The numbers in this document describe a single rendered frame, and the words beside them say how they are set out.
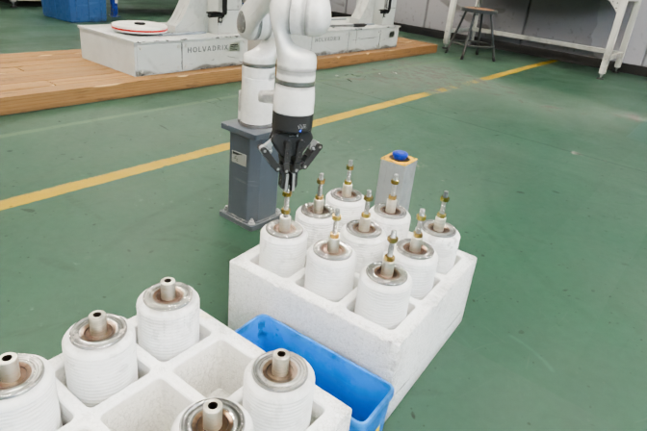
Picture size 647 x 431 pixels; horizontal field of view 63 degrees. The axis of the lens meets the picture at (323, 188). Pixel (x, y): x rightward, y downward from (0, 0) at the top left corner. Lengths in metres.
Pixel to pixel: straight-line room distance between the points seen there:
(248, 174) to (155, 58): 1.66
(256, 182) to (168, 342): 0.76
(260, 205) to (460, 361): 0.72
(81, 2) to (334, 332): 4.77
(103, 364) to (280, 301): 0.38
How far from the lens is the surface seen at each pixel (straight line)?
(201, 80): 3.19
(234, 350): 0.90
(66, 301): 1.34
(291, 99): 0.93
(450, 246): 1.14
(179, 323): 0.85
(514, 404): 1.17
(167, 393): 0.86
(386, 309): 0.95
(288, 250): 1.04
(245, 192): 1.55
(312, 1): 0.91
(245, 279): 1.09
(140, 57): 3.02
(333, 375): 1.01
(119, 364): 0.82
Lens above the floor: 0.76
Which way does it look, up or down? 24 degrees down
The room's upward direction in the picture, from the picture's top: 6 degrees clockwise
